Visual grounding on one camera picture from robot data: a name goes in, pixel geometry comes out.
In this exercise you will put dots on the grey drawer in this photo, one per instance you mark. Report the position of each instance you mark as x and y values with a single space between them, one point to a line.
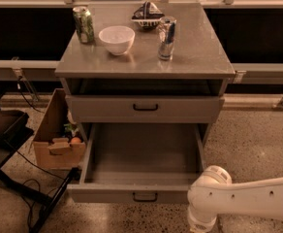
145 109
140 163

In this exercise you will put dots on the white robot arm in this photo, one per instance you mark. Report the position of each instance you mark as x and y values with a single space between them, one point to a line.
214 193

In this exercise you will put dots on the grey top drawer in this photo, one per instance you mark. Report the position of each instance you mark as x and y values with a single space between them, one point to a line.
145 109

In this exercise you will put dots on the grey drawer cabinet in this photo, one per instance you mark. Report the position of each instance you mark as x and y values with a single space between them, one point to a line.
199 66

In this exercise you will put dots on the orange fruit in box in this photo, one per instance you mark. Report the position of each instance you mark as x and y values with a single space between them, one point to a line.
75 140

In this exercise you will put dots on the cardboard box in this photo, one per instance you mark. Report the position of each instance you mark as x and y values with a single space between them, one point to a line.
52 148

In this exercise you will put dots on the silver blue energy drink can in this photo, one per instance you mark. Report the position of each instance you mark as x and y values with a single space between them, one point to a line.
166 32

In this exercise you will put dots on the white bowl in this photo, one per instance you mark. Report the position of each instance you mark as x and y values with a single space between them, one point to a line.
117 40

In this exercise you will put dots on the dark chip bag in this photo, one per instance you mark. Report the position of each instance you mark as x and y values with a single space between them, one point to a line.
147 16

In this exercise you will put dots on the black stand with tray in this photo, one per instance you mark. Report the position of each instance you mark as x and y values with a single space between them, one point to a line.
25 192

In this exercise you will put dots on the green soda can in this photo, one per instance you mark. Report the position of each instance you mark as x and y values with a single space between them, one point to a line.
84 24

